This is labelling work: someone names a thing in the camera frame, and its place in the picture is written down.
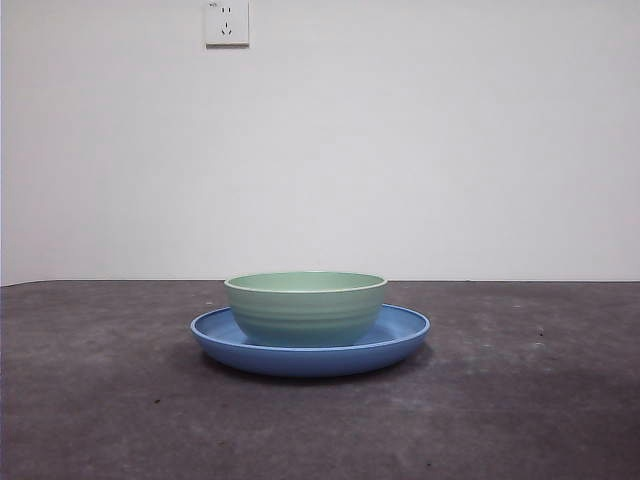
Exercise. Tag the green bowl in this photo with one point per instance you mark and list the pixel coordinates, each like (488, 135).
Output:
(305, 310)

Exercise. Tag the white wall socket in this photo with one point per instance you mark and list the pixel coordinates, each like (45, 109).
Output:
(240, 30)

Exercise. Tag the blue plate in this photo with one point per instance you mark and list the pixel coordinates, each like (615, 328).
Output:
(310, 360)

